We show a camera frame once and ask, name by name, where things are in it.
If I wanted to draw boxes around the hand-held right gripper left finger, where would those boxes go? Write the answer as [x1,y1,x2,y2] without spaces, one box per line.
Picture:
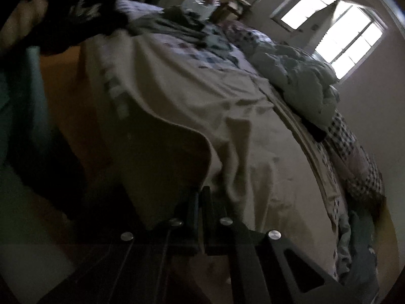
[41,190,204,304]

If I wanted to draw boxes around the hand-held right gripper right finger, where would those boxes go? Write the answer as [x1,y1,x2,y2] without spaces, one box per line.
[202,186,352,304]

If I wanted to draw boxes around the beige fleece garment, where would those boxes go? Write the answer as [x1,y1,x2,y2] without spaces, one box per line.
[79,28,340,292]

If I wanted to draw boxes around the person's left hand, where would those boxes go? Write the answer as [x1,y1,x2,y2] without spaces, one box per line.
[0,0,49,53]

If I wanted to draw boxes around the grey-green garment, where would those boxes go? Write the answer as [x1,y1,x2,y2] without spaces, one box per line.
[127,6,229,55]

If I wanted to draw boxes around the white ribbed radiator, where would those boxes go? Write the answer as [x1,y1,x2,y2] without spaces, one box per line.
[182,0,219,20]

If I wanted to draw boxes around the checkered bed sheet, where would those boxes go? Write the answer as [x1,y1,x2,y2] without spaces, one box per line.
[114,0,352,279]

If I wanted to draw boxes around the dark teal plush blanket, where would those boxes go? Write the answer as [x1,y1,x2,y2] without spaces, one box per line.
[335,209,382,292]

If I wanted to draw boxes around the cardboard boxes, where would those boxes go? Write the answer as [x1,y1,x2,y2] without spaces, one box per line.
[211,0,251,23]

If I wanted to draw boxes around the pale green puffy duvet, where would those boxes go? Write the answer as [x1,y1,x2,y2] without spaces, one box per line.
[253,43,341,134]

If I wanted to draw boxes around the window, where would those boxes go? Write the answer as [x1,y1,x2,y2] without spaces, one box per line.
[270,0,388,80]

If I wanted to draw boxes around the white curtain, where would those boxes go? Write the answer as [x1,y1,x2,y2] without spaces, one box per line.
[313,0,352,53]

